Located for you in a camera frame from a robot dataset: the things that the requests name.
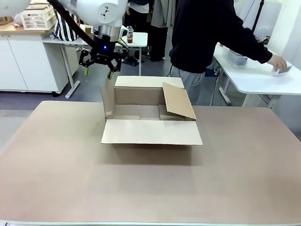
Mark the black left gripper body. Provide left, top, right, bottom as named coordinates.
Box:
left=93, top=35, right=129, bottom=65

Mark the black cable conduit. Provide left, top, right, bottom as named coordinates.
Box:
left=48, top=0, right=97, bottom=52

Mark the white plastic crate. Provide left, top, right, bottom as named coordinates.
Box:
left=20, top=4, right=57, bottom=31

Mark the white cabinet wooden top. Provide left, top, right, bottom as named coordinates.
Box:
left=0, top=23, right=79, bottom=94

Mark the person's left forearm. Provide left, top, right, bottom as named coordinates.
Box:
left=242, top=25, right=273, bottom=65

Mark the red drink bottle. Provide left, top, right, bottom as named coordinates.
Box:
left=126, top=25, right=134, bottom=44

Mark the bystander in dark clothes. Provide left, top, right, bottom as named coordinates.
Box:
left=127, top=0, right=152, bottom=59

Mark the small white gift box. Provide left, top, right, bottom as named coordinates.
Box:
left=271, top=63, right=293, bottom=77

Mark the white side table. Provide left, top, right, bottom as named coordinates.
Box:
left=213, top=43, right=301, bottom=109

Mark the person in black sweater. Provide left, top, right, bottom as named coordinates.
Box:
left=168, top=0, right=257, bottom=106

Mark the white desk with legs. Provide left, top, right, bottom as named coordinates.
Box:
left=42, top=32, right=149, bottom=98

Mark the black light stand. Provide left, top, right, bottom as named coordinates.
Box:
left=253, top=0, right=266, bottom=31

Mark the grey perforated basket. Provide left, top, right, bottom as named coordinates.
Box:
left=221, top=44, right=249, bottom=68

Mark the black white striped bag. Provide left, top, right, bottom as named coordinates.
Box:
left=54, top=9, right=82, bottom=42

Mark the person's left hand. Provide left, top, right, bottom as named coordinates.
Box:
left=267, top=54, right=288, bottom=71

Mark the bystander in grey coat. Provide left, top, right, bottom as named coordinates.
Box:
left=150, top=0, right=176, bottom=62

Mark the brown cardboard shipping box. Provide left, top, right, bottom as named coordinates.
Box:
left=100, top=75, right=203, bottom=146

